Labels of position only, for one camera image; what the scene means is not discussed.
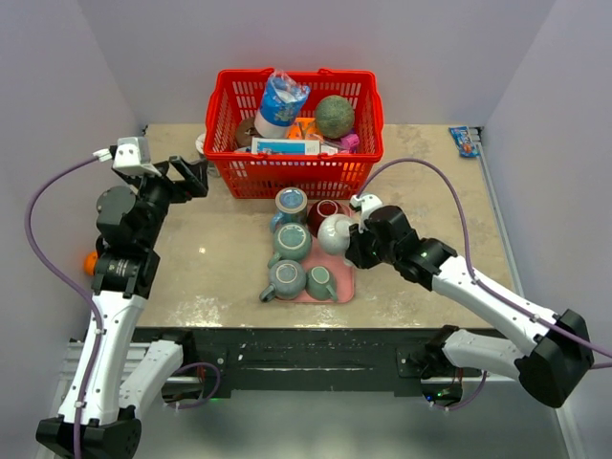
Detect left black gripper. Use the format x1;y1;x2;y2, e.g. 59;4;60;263
123;155;208;248

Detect white speckled mug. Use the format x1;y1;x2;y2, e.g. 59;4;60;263
317;214;355;256

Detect small green mug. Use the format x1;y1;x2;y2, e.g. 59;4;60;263
306;265;338;301

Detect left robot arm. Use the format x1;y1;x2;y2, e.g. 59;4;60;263
35;156;208;458

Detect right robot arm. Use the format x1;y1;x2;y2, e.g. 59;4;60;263
345;194;594;408

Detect dark red mug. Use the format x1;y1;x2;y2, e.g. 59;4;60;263
306;199;351;238

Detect teal green mug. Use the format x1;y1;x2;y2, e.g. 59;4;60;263
268;223;313;268

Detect light blue tall mug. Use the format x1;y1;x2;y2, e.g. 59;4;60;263
270;186;308;233

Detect grey blue mug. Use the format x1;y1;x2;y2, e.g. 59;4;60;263
259;260;307;302

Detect black labelled paper roll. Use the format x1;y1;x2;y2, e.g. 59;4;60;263
195;133;221;178

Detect pink plastic tray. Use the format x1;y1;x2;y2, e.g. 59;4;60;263
278;202;355;304

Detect white blue flat box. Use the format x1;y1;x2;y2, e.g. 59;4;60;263
251;138;320;156

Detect red plastic shopping basket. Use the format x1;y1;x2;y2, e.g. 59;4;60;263
203;68;383;200

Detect pink small box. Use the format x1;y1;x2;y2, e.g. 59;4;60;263
339;133;360;153

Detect blue white paper towel roll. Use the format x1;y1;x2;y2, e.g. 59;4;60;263
253;70;311;139

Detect orange package in basket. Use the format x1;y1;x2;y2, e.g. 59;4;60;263
287;117;322;141

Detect blue snack packet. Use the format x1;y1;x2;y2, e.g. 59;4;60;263
448;126;480;158

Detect green netted melon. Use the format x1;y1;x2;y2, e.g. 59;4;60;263
315;95;355;139

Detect orange fruit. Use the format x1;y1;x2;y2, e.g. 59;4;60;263
83;251;98;276

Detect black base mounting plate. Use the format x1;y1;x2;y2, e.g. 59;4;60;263
128;327;484;401

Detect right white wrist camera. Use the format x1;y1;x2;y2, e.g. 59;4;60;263
349;193;383;233

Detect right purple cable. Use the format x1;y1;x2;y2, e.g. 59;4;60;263
358;158;612;370

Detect purple cable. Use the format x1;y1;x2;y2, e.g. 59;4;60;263
24;157;114;459
358;158;612;370

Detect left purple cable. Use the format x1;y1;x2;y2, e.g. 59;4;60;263
24;157;114;459

